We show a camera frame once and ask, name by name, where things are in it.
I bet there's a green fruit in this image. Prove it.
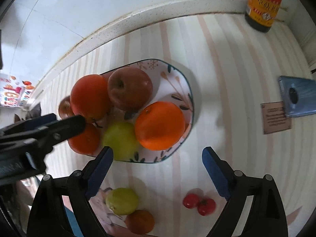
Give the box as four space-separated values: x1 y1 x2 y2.
105 188 139 216
102 121 140 161

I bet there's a dark orange tangerine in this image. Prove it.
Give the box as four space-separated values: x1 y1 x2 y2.
125 210 155 235

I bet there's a small red apple left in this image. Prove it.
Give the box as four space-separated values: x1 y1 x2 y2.
58 96 74 119

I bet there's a red-orange tangerine top left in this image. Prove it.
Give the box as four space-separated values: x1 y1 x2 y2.
70 74 111 123

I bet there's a green fruit in plate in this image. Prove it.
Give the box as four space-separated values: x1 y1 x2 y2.
102 121 140 161

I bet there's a dark red apple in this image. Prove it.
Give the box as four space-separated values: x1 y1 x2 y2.
108 67 153 112

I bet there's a brown paper card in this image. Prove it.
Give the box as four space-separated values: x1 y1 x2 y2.
260 102 292 135

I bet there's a large orange in front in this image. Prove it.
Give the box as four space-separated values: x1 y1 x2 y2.
134 101 186 151

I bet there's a floral ceramic fruit plate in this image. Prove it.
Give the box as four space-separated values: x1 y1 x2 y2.
84 58 195 164

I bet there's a blue smartphone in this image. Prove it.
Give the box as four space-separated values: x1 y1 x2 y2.
278 76 316 118

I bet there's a striped cat tablecloth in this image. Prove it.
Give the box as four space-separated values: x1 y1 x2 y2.
37 14 315 236

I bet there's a soy sauce bottle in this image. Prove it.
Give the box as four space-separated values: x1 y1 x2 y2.
245 0 282 33

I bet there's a colourful wall sticker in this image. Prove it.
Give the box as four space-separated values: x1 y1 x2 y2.
1 73 35 108

